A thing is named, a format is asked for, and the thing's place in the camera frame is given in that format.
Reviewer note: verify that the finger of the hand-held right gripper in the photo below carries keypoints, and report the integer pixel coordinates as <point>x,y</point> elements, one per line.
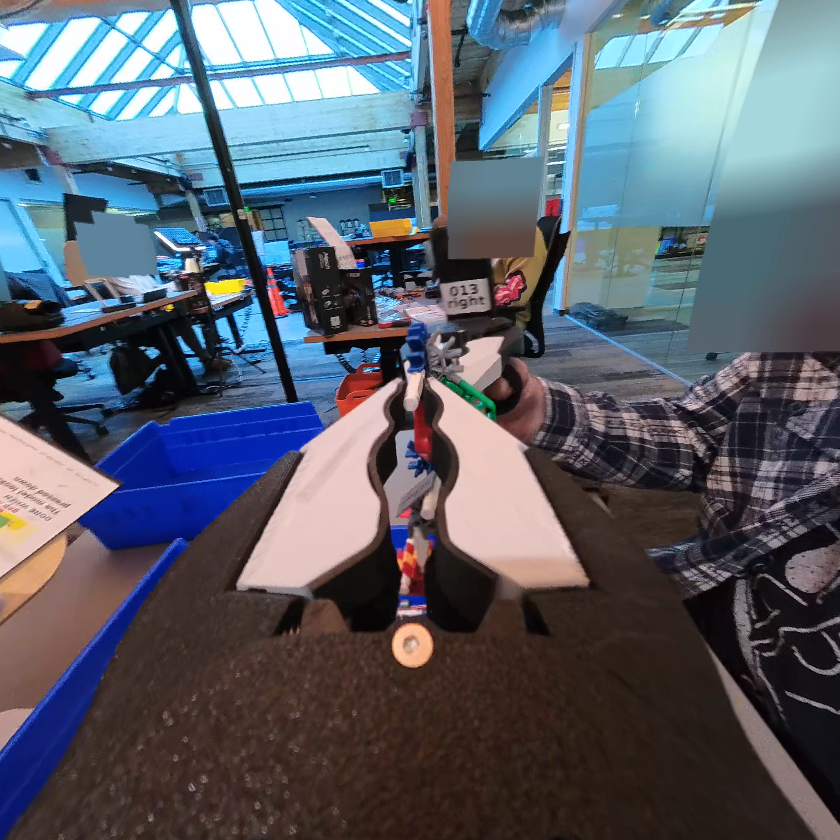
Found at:
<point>492,361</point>

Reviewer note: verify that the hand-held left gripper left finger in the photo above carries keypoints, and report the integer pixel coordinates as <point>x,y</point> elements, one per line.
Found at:
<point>315,525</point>

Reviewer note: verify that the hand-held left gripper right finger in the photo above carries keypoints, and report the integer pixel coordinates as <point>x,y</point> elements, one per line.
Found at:
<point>512,519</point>

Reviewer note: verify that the green wheeled toy model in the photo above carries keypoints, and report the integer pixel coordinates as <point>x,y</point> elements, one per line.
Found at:
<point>418,433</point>

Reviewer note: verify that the blue plastic bin with label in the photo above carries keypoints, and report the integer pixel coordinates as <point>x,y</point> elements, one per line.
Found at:
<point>66,696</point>

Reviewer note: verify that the person's right forearm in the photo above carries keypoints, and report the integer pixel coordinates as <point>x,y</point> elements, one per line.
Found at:
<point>683,446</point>

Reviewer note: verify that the person's right hand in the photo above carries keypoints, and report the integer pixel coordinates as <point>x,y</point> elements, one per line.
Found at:
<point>525,404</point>

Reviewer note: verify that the wooden office desk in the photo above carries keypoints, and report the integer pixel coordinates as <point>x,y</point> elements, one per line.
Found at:
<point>361,337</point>

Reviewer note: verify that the empty blue plastic bin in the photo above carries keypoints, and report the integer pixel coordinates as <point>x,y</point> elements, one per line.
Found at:
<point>197,466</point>

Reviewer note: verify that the black cardboard box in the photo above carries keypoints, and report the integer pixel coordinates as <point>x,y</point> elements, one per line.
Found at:
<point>331,289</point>

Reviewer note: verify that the orange plastic bin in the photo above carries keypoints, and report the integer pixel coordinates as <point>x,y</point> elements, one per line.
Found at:
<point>357,391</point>

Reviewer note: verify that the white paper sign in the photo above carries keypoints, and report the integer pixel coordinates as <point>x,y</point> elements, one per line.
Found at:
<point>331,243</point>

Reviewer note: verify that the orange traffic cone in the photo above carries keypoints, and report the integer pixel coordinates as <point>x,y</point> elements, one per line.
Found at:
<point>277,295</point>

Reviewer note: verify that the black floor stand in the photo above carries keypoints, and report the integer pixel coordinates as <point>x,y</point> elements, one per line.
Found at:
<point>236,210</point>

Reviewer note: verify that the instruction booklet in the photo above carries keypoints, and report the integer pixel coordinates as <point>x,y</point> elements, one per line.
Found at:
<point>40,492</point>

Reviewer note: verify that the cluttered office desk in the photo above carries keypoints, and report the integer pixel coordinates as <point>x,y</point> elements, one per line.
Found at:
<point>118,315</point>

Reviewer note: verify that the round wooden board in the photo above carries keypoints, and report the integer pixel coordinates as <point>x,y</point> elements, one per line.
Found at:
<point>33,584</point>

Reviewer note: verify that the black office chair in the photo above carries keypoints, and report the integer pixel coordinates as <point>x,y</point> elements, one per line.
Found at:
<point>46,387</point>

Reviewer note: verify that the wooden post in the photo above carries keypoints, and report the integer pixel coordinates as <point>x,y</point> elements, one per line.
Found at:
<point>441,105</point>

